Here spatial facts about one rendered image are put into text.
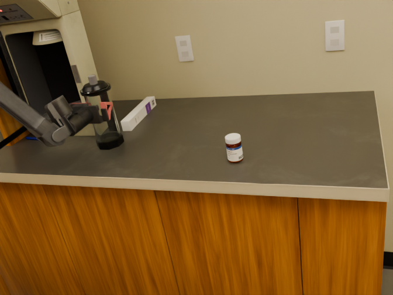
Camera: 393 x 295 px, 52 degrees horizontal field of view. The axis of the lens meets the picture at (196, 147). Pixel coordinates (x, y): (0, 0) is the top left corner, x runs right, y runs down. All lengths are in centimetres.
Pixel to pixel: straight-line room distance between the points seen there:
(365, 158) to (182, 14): 99
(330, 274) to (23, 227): 117
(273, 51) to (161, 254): 93
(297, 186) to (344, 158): 19
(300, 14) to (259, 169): 73
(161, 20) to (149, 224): 90
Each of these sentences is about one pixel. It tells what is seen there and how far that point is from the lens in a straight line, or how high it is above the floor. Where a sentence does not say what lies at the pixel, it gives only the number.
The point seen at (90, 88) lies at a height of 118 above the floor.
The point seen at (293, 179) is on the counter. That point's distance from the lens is 114.
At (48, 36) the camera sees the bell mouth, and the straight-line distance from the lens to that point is 165.
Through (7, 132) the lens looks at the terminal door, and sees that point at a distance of 172.
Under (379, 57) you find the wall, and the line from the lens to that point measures 174.
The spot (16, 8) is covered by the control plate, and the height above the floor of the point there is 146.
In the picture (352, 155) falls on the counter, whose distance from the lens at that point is 126.
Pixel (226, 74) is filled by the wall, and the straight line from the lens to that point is 181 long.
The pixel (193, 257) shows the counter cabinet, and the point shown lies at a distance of 143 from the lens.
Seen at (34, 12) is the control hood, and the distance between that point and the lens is 155.
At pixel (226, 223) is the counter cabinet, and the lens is 129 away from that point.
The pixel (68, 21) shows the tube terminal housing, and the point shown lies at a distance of 158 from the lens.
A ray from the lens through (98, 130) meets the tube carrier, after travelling 150.
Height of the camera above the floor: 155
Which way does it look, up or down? 26 degrees down
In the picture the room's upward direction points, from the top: 10 degrees counter-clockwise
